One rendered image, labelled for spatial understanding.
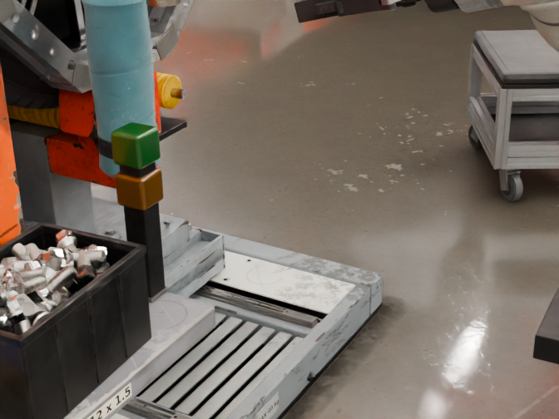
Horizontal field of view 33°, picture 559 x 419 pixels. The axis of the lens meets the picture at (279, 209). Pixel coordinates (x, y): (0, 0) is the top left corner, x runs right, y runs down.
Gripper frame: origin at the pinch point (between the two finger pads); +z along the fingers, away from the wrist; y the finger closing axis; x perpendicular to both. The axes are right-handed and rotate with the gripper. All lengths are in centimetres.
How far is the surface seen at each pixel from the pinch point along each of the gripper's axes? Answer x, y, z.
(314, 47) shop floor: 44, -206, 105
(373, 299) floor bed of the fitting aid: 63, -31, 19
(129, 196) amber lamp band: 10.0, 44.3, 7.2
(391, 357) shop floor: 69, -19, 12
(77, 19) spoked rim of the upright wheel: -5.9, 2.0, 40.9
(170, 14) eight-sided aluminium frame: -2.5, -8.1, 30.5
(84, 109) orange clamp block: 6.3, 12.7, 36.4
